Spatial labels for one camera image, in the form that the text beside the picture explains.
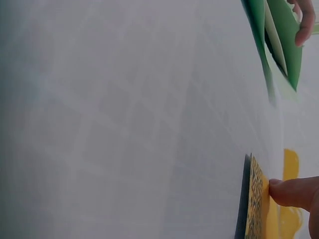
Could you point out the person's right hand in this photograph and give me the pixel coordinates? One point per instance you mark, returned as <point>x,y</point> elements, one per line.
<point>296,191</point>

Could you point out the person's left hand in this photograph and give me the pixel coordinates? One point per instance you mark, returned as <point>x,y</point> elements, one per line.
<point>306,22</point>

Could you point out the person's left fingers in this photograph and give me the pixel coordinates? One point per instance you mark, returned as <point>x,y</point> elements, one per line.
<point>306,25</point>

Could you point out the person's right fingers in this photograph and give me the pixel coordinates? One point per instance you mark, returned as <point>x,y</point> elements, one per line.
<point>294,192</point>

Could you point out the green paper sheet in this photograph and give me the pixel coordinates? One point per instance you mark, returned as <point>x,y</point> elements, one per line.
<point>284,49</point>

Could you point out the yellow patterned paper sheet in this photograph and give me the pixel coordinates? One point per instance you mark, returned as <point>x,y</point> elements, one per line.
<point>259,199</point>

